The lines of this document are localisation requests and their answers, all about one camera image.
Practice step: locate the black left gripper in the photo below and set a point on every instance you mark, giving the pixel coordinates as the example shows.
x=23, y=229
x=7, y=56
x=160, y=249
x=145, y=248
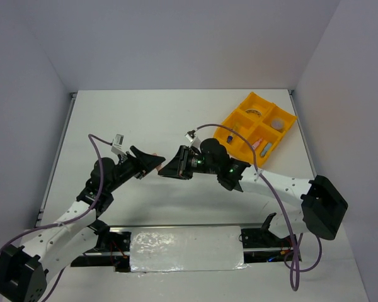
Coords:
x=143, y=163

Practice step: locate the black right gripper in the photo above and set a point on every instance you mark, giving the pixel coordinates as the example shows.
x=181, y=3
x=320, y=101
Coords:
x=173, y=168

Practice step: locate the pink highlighter pen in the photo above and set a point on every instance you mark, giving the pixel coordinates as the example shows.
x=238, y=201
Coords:
x=257, y=143

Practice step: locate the blue highlighter pen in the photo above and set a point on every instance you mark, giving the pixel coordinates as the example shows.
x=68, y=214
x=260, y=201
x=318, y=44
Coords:
x=265, y=149

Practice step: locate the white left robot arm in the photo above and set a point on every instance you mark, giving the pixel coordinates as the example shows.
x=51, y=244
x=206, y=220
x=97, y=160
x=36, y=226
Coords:
x=26, y=270

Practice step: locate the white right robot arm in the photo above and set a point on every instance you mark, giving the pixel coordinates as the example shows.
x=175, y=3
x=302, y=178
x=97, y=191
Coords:
x=319, y=206

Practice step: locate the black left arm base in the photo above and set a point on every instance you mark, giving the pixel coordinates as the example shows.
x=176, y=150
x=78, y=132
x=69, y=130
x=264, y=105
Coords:
x=112, y=250

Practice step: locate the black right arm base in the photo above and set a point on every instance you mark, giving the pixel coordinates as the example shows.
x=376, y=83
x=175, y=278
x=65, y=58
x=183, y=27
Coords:
x=261, y=246

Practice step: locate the silver foil sheet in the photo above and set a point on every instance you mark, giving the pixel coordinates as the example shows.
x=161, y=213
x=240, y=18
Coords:
x=186, y=249

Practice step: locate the yellow compartment bin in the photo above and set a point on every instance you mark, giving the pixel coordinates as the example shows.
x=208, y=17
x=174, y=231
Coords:
x=252, y=127

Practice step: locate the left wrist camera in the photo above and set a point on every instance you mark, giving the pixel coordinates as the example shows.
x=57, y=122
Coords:
x=116, y=146

